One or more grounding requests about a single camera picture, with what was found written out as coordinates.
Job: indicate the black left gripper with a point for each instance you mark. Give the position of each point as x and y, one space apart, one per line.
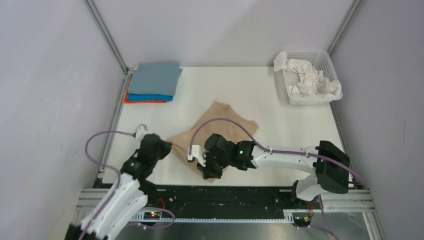
166 147

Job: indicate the right aluminium frame post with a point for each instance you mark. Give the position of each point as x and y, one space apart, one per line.
344 27

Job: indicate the left small circuit board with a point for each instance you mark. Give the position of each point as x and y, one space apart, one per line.
152 215

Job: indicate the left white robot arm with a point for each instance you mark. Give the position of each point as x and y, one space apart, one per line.
129 193

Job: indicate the white plastic laundry basket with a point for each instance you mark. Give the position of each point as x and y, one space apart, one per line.
306 78

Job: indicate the beige t shirt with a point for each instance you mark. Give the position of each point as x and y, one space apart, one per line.
180 172

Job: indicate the left aluminium frame post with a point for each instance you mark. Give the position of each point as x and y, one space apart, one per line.
105 32

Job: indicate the front aluminium rail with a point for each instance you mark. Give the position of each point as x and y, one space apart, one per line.
355 201

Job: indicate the right small circuit board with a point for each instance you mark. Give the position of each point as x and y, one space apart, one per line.
302 221

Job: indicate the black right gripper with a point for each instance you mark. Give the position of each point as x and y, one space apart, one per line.
208 172

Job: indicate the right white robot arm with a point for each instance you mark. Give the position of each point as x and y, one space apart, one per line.
327 166

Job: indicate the aluminium frame post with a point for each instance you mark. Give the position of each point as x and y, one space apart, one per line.
105 32
344 27

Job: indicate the small circuit board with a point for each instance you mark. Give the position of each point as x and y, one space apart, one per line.
152 215
302 221

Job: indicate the grey-blue folded t shirt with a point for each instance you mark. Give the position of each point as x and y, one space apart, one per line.
155 79

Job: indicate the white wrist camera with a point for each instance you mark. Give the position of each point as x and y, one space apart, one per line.
196 153
140 132

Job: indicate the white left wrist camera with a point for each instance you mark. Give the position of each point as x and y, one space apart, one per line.
140 132

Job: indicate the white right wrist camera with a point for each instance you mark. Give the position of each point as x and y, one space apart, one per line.
196 153

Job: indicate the white crumpled t shirt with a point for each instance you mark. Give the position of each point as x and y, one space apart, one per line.
311 78

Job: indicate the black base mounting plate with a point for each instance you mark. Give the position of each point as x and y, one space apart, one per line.
198 203

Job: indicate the orange folded t shirt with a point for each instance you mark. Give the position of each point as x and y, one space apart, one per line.
126 101

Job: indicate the bright blue folded t shirt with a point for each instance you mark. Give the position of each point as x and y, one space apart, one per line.
150 97

